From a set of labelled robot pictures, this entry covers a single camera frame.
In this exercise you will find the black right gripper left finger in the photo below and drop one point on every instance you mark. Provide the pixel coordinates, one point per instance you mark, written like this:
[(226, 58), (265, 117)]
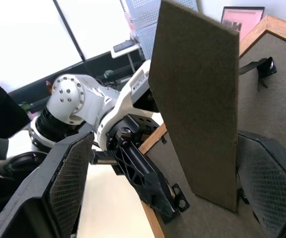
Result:
[(41, 193)]

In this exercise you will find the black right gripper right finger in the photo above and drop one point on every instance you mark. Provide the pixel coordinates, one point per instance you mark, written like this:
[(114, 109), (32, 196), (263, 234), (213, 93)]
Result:
[(271, 183)]

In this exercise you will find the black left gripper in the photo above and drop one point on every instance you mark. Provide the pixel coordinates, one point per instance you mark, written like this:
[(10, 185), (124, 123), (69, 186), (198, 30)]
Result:
[(140, 124)]

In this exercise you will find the person in black clothing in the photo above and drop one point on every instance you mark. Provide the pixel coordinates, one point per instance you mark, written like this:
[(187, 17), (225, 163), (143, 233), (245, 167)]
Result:
[(1, 109)]

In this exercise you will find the white side table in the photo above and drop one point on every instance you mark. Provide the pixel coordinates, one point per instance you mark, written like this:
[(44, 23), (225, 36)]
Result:
[(128, 53)]

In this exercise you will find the black flat device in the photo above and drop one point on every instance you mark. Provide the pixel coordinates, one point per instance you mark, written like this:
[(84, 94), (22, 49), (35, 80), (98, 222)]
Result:
[(123, 46)]

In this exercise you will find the white perforated metal panel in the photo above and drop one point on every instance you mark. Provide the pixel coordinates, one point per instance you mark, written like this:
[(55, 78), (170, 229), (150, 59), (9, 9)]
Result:
[(145, 22)]

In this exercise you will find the black slanted pole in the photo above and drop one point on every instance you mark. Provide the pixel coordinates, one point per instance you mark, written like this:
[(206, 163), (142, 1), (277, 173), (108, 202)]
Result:
[(69, 29)]

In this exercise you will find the laptop with lit screen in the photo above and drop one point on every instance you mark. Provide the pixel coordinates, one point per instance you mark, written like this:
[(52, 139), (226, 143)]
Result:
[(242, 21)]

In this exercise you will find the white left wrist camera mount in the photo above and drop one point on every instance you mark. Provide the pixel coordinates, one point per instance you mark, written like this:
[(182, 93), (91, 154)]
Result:
[(123, 104)]

